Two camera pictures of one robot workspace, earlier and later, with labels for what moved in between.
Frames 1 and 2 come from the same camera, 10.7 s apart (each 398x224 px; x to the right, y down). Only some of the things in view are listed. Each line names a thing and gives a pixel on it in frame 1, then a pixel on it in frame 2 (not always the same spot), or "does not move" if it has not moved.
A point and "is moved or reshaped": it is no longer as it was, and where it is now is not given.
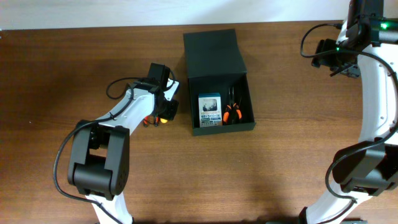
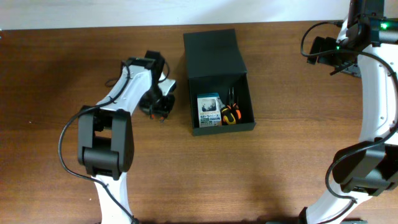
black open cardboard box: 214,63 does not move
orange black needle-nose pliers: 232,110 does not move
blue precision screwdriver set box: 210,110 does not move
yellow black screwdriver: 163,121 → 227,117
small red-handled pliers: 146,119 is moved or reshaped
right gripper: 347,70 does not move
